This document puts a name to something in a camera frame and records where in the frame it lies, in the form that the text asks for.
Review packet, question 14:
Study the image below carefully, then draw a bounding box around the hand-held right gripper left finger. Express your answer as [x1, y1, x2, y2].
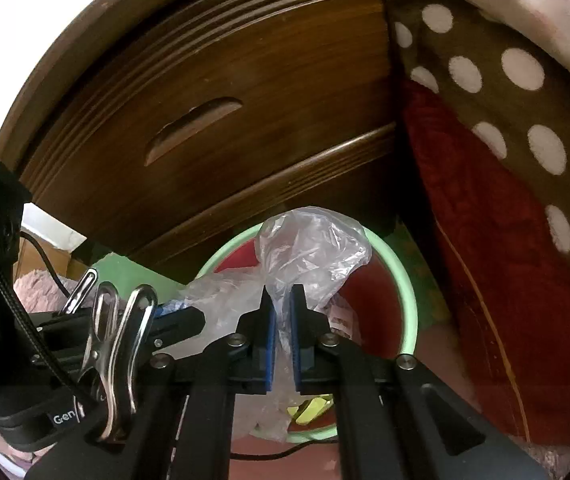
[25, 284, 280, 480]

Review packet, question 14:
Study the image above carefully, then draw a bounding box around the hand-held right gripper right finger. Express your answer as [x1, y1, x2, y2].
[288, 282, 548, 480]

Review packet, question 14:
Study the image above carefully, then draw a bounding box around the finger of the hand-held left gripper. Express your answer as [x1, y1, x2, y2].
[149, 304, 207, 357]

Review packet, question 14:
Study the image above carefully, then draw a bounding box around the clear plastic bag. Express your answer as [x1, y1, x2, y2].
[180, 207, 374, 442]

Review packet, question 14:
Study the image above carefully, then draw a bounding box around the red bin with green rim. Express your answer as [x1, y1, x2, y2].
[192, 224, 419, 444]

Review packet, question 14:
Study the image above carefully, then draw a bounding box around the silver metal clip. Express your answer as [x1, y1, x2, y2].
[77, 282, 160, 445]
[59, 267, 100, 314]

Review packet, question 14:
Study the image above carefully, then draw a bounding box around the pink fluffy cloth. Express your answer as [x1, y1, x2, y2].
[14, 266, 74, 312]

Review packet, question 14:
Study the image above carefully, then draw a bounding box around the yellow green wrapper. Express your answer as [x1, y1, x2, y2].
[287, 394, 334, 427]

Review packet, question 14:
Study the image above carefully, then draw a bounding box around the plain wooden drawer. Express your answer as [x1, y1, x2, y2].
[124, 124, 399, 282]

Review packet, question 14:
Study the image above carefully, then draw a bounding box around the dark red blanket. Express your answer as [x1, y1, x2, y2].
[399, 79, 570, 450]

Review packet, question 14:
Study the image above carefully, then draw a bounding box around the brown wooden nightstand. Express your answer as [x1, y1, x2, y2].
[0, 0, 400, 287]

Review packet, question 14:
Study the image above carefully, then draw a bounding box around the brown polka dot blanket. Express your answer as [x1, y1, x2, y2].
[389, 0, 570, 302]

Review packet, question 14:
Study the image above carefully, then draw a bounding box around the thin black cable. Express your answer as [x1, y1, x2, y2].
[19, 231, 72, 297]
[229, 439, 339, 462]

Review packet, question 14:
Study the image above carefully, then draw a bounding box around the wooden drawer with recessed handle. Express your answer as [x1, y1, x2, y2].
[19, 24, 399, 243]

